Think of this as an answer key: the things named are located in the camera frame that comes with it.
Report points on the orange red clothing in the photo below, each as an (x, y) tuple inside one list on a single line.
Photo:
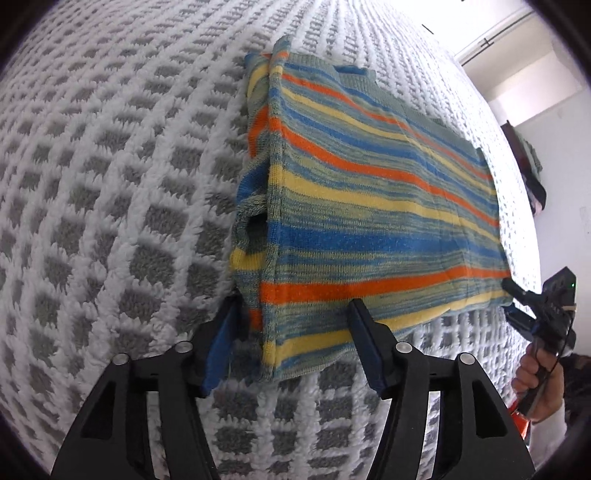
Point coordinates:
[(521, 422)]

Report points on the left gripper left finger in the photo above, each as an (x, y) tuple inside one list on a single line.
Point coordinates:
[(135, 401)]

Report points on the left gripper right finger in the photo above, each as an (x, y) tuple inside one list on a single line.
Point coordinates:
[(477, 438)]

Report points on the dark wooden nightstand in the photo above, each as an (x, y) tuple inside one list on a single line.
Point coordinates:
[(511, 135)]

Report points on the person right hand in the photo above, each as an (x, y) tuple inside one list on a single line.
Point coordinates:
[(534, 365)]

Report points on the white grey woven bedspread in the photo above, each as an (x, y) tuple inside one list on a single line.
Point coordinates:
[(123, 133)]

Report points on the pile of clothes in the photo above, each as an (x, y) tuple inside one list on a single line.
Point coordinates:
[(531, 167)]

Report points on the striped knit sweater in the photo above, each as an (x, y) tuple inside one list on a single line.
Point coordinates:
[(351, 193)]

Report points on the white wardrobe doors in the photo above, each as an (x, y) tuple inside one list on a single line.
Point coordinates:
[(471, 34)]

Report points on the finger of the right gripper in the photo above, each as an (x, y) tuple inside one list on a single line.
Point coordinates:
[(525, 297), (521, 322)]

